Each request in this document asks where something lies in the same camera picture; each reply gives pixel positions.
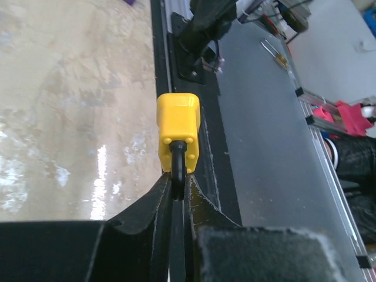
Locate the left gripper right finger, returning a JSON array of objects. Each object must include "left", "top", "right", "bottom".
[{"left": 186, "top": 176, "right": 349, "bottom": 281}]

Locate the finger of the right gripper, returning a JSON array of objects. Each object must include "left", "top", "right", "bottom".
[{"left": 194, "top": 108, "right": 242, "bottom": 226}]

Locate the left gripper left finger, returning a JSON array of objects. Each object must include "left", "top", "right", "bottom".
[{"left": 1, "top": 174, "right": 172, "bottom": 281}]

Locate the yellow padlock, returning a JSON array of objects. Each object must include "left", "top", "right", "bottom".
[{"left": 157, "top": 93, "right": 201, "bottom": 201}]

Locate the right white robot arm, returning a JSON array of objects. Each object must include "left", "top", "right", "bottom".
[{"left": 171, "top": 1, "right": 241, "bottom": 226}]

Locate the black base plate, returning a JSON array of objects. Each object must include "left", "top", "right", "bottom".
[{"left": 149, "top": 0, "right": 244, "bottom": 227}]

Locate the aluminium frame rail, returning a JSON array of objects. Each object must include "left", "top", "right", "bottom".
[{"left": 276, "top": 34, "right": 375, "bottom": 281}]

